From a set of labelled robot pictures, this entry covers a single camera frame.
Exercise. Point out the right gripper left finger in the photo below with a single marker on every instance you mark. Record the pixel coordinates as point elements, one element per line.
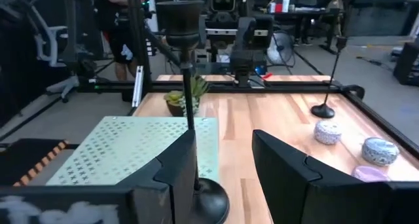
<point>82,204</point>

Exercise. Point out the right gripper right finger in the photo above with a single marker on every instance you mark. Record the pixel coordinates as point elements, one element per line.
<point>327,201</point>

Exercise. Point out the pink ceramic pot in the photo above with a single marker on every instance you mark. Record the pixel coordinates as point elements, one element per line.
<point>368,175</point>

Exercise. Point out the white blue floral candle tin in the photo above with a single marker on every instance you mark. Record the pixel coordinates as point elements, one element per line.
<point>327,132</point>
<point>379,152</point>

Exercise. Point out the black tall candlestick holder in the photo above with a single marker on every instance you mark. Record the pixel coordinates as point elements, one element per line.
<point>323,111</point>
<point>183,21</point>

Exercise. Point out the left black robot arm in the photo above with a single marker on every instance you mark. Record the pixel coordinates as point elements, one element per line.
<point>244,65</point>

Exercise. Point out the round floor fan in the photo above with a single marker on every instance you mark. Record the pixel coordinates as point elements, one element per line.
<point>280,48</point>

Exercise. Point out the small red object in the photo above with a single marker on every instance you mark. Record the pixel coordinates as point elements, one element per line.
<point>266,76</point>

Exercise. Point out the black desk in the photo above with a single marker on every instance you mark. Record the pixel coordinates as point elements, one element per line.
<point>301,11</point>

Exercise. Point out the black mat orange striped edge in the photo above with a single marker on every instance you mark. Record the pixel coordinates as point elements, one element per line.
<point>23,158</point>

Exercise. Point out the green perforated metal shelf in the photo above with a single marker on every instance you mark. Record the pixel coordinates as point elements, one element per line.
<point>131,145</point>

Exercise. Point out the green grape bunch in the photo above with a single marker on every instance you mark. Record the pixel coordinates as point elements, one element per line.
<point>176,101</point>

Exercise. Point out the person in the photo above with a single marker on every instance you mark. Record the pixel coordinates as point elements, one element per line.
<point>119,37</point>

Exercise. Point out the black computer tower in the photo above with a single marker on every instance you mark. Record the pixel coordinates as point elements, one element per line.
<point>407,65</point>

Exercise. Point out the white office chair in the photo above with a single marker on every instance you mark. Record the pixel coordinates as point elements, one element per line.
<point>49,40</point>

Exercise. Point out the black aluminium table frame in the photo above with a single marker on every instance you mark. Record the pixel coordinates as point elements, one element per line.
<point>294,86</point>

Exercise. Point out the silver aluminium extrusion post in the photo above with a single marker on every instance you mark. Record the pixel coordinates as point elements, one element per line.
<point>137,86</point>

